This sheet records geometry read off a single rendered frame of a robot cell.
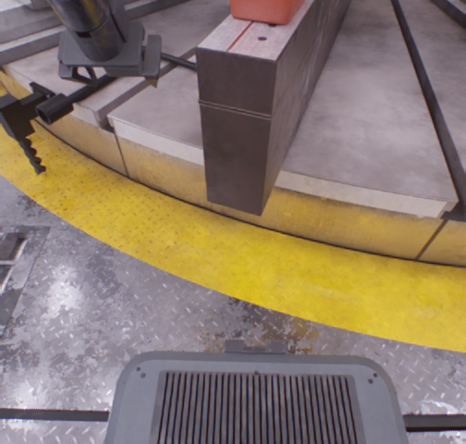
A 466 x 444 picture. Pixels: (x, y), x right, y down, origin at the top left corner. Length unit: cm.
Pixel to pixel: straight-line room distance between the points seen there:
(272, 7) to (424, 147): 65
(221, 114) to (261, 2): 20
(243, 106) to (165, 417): 55
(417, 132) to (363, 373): 74
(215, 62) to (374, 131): 65
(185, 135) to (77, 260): 53
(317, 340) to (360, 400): 33
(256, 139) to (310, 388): 47
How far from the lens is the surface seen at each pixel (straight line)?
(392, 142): 111
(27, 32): 173
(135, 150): 124
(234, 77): 60
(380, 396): 73
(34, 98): 140
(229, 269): 108
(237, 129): 65
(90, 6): 44
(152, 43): 54
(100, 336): 105
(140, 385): 70
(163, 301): 105
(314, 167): 95
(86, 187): 141
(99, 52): 49
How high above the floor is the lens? 93
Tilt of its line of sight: 50 degrees down
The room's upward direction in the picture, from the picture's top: straight up
